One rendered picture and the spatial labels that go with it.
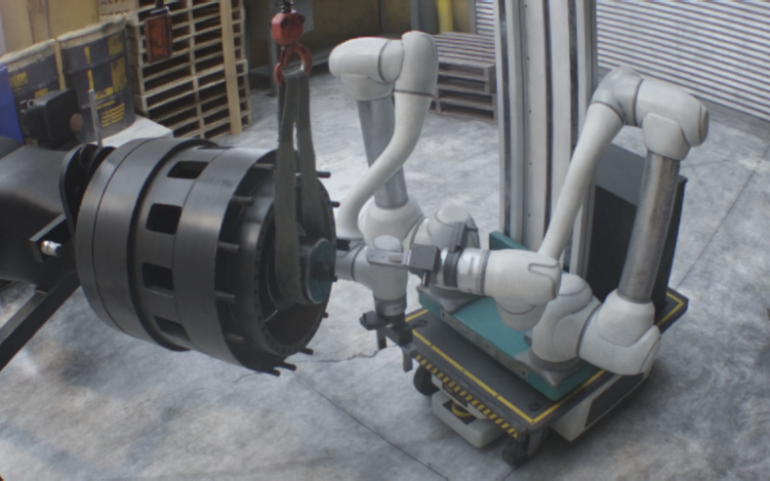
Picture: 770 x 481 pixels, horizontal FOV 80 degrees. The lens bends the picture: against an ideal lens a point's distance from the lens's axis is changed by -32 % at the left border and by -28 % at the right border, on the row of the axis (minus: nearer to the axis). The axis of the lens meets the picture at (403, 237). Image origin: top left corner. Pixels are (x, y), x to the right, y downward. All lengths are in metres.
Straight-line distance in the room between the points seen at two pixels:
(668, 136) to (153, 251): 1.19
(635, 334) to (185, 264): 1.05
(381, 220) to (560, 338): 0.68
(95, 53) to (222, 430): 2.94
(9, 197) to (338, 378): 1.47
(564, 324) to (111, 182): 1.19
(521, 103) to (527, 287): 0.68
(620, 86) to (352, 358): 1.52
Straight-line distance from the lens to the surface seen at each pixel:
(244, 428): 2.21
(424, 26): 8.11
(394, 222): 1.91
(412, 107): 1.59
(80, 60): 4.34
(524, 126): 1.77
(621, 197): 1.73
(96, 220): 1.46
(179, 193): 1.31
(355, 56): 1.66
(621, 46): 6.50
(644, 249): 1.48
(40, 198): 1.87
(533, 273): 1.21
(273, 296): 1.35
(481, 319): 1.91
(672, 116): 1.41
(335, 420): 2.18
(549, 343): 1.63
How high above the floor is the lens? 1.57
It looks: 30 degrees down
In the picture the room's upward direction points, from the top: 3 degrees counter-clockwise
